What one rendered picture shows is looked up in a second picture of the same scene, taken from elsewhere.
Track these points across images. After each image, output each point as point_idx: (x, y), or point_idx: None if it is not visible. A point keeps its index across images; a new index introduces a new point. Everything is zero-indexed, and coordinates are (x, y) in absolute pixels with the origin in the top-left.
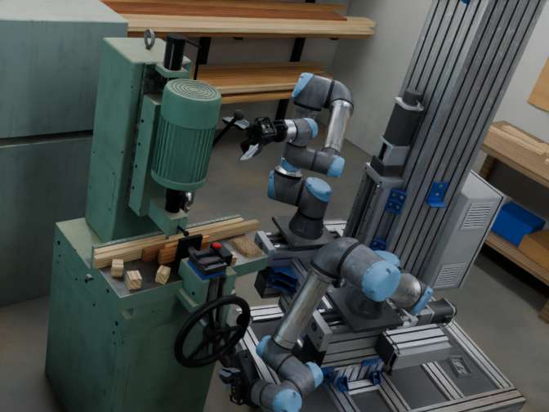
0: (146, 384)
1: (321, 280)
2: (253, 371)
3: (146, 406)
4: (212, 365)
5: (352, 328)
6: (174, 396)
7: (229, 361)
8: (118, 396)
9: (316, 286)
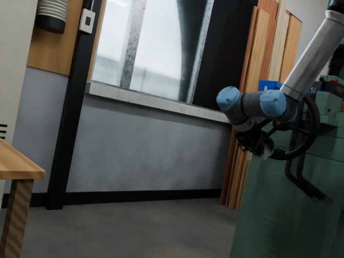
0: (264, 203)
1: (325, 19)
2: (259, 119)
3: (261, 232)
4: (329, 243)
5: None
6: (285, 245)
7: (279, 149)
8: (245, 197)
9: (320, 26)
